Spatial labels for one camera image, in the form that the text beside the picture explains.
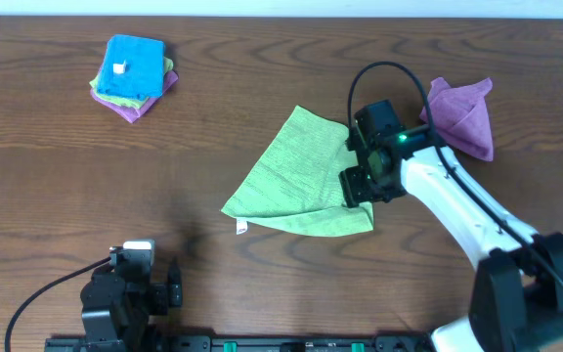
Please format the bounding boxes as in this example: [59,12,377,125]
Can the folded blue cloth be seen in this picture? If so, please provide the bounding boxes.
[96,34,165,100]

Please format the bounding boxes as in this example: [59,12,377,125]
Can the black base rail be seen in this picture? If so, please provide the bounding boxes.
[44,334,435,352]

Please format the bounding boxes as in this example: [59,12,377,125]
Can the green microfiber cloth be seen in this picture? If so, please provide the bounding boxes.
[222,106,374,238]

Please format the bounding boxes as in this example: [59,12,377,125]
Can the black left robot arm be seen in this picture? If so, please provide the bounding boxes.
[80,254,183,352]

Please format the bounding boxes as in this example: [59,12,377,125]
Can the folded purple cloth in stack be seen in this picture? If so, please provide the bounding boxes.
[90,76,179,123]

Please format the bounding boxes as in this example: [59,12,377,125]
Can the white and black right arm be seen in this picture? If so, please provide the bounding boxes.
[339,125,563,351]

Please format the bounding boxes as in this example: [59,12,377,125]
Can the crumpled purple cloth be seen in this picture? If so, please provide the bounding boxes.
[427,77,494,161]

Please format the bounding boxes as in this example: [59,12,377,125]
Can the folded green cloth in stack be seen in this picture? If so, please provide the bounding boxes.
[89,57,178,110]

